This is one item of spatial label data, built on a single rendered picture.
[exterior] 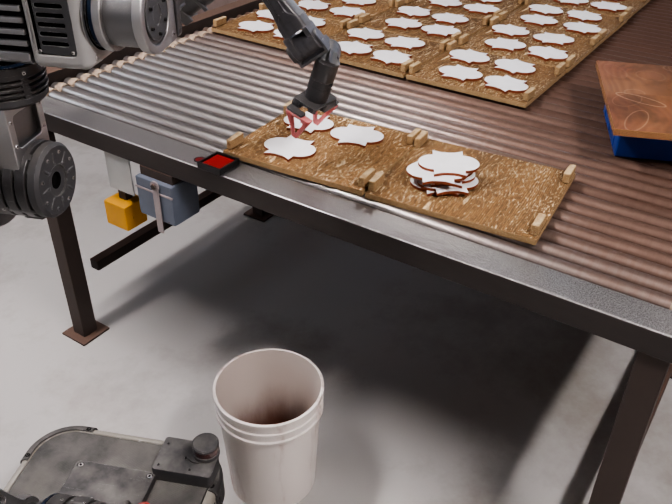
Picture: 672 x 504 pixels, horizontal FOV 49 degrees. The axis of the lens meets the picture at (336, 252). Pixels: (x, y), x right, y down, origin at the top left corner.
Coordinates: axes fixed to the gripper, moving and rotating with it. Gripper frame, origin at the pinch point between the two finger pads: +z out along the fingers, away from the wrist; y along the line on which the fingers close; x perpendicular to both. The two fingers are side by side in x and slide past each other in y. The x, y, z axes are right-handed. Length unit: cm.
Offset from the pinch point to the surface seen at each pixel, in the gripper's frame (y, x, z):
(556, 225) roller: 6, -64, -11
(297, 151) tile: 0.3, 0.3, 7.8
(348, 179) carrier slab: -4.2, -16.9, 3.0
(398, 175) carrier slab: 4.2, -25.7, -0.2
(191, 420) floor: -20, -3, 107
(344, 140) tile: 12.4, -6.1, 5.4
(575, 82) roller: 96, -42, -5
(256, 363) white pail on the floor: -15, -16, 68
